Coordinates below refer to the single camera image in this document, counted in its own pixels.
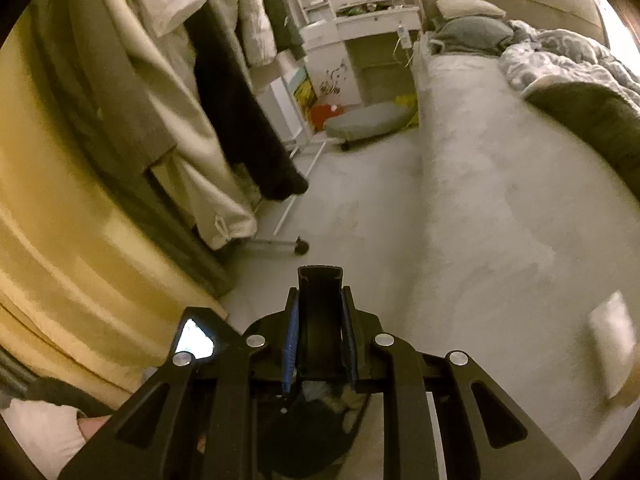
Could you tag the red item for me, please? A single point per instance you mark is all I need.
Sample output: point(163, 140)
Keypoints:
point(325, 112)

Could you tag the olive hanging garment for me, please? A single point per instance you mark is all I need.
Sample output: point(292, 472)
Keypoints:
point(280, 10)

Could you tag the cream pillow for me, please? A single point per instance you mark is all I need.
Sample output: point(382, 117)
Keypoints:
point(467, 7)

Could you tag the yellow curtain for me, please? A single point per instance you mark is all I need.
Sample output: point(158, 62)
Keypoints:
point(50, 235)

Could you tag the green desk clutter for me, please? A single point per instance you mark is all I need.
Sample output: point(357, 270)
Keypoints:
point(365, 8)

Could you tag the white garment rack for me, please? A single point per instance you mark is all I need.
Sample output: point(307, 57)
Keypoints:
point(300, 185)

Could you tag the yellow printed box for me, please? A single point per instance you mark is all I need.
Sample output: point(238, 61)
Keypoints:
point(305, 87)

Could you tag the black hanging garment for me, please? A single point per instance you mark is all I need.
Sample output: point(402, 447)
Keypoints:
point(240, 110)

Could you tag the person's left hand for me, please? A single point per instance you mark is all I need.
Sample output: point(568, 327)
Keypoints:
point(94, 427)

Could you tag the yellow bag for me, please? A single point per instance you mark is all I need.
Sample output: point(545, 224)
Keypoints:
point(407, 105)

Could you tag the grey floor cushion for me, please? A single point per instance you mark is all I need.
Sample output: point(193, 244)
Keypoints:
point(370, 120)

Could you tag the grey pillow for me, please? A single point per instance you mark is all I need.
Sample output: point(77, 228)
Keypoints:
point(475, 32)

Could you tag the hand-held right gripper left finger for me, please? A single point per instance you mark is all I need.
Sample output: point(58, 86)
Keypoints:
point(290, 340)

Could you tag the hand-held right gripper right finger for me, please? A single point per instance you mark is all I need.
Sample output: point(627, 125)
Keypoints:
point(350, 340)

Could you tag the white vanity desk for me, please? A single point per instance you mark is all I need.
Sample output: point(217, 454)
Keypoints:
point(370, 25)

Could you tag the blue patterned duvet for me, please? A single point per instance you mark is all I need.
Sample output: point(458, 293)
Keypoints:
point(575, 70)

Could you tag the grey bed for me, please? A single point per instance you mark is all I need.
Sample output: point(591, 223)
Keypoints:
point(500, 210)

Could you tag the white puffy jacket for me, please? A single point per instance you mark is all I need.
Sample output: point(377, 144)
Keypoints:
point(250, 20)

